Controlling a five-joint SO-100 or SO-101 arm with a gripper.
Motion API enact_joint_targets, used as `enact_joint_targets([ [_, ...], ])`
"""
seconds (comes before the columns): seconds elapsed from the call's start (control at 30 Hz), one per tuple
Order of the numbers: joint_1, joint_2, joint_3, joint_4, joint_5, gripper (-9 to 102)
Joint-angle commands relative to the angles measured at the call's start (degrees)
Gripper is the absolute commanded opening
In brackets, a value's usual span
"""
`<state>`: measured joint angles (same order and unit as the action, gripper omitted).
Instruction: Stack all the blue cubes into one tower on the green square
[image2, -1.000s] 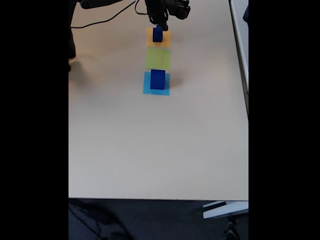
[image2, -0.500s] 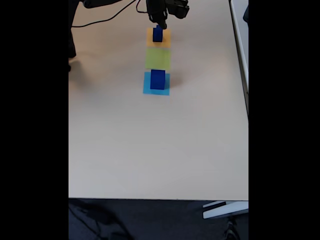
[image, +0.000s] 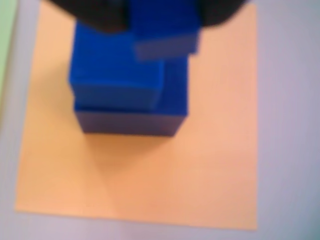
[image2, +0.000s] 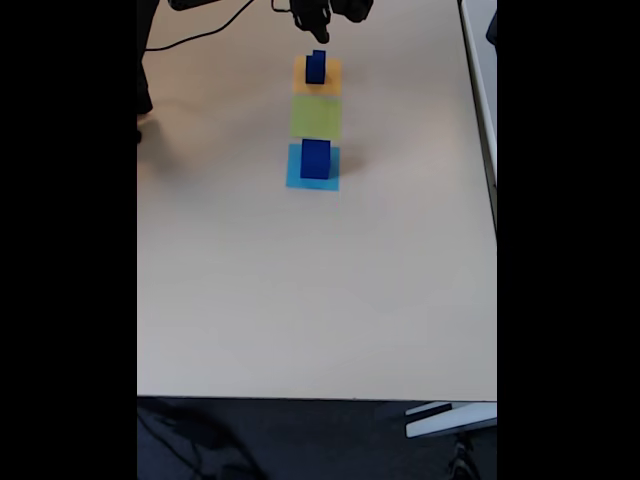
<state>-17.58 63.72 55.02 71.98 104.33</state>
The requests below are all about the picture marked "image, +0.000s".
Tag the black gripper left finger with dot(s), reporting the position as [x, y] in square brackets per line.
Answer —
[100, 13]

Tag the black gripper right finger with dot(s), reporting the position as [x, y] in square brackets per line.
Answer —
[220, 11]

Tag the tiny blue cube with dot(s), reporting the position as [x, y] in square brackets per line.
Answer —
[165, 27]

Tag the small blue cube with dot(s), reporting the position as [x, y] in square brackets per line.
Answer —
[107, 72]

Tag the medium blue cube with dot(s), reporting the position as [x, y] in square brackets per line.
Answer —
[172, 100]

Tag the green paper square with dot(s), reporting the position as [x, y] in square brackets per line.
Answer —
[6, 37]

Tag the orange paper square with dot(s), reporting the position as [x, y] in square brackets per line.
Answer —
[212, 150]

